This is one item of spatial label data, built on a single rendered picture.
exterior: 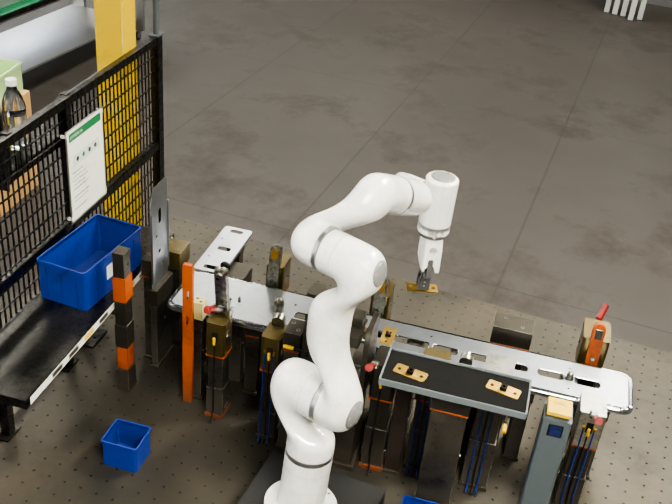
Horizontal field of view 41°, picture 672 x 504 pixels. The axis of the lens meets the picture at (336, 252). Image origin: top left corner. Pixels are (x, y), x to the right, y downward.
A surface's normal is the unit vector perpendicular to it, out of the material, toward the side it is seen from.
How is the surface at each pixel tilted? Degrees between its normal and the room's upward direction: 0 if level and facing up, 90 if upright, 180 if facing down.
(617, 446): 0
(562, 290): 0
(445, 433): 90
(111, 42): 90
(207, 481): 0
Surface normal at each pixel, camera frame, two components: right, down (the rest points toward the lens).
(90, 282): 0.93, 0.26
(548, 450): -0.26, 0.48
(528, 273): 0.08, -0.85
